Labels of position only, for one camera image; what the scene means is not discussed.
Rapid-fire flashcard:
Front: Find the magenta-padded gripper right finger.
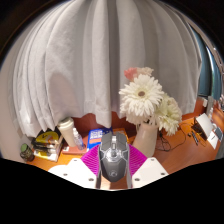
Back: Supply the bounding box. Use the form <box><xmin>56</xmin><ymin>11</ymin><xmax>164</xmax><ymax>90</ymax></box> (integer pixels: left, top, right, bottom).
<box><xmin>126</xmin><ymin>143</ymin><xmax>170</xmax><ymax>190</ymax></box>

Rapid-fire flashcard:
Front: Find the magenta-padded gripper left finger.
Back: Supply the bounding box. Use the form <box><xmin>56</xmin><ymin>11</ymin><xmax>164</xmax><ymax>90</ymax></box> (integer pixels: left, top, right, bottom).
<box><xmin>48</xmin><ymin>143</ymin><xmax>103</xmax><ymax>190</ymax></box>

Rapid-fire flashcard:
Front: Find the grey black computer mouse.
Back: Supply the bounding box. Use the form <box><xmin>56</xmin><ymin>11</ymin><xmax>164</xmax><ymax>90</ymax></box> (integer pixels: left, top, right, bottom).
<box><xmin>97</xmin><ymin>131</ymin><xmax>130</xmax><ymax>183</ymax></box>

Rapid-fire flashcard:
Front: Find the red notebook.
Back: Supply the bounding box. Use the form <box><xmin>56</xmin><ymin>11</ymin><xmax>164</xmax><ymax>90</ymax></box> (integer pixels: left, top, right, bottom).
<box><xmin>61</xmin><ymin>134</ymin><xmax>91</xmax><ymax>155</ymax></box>

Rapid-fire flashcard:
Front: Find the clear spray bottle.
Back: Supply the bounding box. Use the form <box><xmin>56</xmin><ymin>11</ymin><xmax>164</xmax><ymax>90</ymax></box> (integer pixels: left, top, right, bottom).
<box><xmin>72</xmin><ymin>127</ymin><xmax>87</xmax><ymax>151</ymax></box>

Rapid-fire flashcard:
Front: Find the white ceramic jug vase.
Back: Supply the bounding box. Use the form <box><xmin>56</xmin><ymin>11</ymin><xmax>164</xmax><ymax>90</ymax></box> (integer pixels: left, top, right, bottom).
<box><xmin>132</xmin><ymin>120</ymin><xmax>160</xmax><ymax>158</ymax></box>

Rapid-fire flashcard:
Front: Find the white tumbler cup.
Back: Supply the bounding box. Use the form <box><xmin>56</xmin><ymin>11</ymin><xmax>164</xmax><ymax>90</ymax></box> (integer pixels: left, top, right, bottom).
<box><xmin>56</xmin><ymin>116</ymin><xmax>78</xmax><ymax>148</ymax></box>

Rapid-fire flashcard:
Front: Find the yellow black book stack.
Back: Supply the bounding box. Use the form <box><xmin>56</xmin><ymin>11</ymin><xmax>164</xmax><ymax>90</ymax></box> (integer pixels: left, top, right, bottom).
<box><xmin>31</xmin><ymin>129</ymin><xmax>64</xmax><ymax>163</ymax></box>

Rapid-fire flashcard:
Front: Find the white flower bouquet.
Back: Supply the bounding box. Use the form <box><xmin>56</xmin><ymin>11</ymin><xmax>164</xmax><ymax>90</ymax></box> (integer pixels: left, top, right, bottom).
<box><xmin>118</xmin><ymin>66</ymin><xmax>184</xmax><ymax>137</ymax></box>

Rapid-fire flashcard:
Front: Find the green mug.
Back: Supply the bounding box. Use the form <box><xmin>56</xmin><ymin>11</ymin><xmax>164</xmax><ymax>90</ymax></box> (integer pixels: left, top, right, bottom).
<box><xmin>19</xmin><ymin>142</ymin><xmax>36</xmax><ymax>163</ymax></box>

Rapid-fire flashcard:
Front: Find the white curtain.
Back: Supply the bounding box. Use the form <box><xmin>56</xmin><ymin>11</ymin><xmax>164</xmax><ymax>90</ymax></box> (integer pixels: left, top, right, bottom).
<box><xmin>8</xmin><ymin>0</ymin><xmax>204</xmax><ymax>138</ymax></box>

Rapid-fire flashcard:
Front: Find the window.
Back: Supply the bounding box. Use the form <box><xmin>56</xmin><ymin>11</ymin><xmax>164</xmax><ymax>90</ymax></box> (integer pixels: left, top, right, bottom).
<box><xmin>189</xmin><ymin>26</ymin><xmax>224</xmax><ymax>111</ymax></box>

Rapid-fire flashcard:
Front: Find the black cable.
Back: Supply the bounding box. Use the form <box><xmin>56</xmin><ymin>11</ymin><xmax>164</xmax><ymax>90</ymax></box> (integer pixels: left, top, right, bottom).
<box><xmin>156</xmin><ymin>122</ymin><xmax>201</xmax><ymax>153</ymax></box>

